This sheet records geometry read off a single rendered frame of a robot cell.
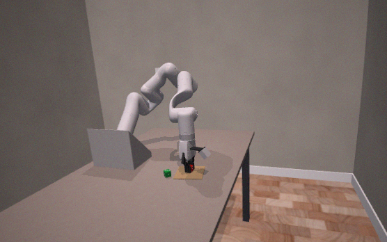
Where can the tan flat mat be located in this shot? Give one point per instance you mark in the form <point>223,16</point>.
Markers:
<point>197,173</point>

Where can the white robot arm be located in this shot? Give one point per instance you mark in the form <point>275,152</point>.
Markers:
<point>185,117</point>

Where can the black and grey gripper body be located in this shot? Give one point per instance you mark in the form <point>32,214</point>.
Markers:
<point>184,147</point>

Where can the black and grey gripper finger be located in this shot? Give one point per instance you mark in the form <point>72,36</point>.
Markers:
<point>187,166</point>
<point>192,162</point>

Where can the green die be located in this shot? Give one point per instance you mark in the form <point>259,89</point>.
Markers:
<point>167,173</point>

